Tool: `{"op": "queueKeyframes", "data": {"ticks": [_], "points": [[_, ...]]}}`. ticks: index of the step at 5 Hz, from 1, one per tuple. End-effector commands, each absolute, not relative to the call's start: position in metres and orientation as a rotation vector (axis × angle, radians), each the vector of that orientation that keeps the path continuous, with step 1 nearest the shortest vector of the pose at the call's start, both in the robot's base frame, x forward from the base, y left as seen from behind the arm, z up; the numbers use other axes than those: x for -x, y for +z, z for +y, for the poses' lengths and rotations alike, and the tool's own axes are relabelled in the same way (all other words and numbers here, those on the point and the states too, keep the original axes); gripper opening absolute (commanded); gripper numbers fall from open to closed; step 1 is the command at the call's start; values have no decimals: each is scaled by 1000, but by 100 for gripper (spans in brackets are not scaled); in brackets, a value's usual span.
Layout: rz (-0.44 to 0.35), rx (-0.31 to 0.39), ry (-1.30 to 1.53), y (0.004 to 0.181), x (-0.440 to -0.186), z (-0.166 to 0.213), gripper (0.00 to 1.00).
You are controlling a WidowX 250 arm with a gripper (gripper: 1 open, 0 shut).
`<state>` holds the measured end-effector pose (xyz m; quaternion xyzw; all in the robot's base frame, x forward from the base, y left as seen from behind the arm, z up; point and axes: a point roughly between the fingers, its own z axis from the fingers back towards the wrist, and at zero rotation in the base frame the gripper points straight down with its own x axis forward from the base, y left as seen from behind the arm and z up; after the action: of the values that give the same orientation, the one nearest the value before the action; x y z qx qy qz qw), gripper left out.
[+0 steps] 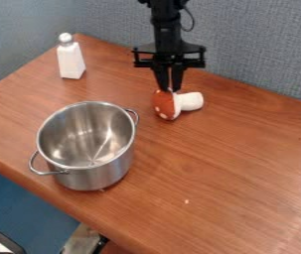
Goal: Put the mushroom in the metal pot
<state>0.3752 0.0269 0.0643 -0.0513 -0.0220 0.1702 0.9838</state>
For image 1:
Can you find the grey table leg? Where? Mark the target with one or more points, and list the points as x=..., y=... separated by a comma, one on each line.
x=86, y=241

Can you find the white salt shaker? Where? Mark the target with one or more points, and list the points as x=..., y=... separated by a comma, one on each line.
x=71, y=64

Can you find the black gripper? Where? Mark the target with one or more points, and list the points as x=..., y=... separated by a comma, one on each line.
x=187, y=56

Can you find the stainless steel pot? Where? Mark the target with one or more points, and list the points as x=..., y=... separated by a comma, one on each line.
x=86, y=143

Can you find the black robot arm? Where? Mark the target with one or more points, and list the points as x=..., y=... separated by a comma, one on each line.
x=167, y=27

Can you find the red and white toy mushroom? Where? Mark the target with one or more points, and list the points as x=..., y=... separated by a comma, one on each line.
x=170, y=103

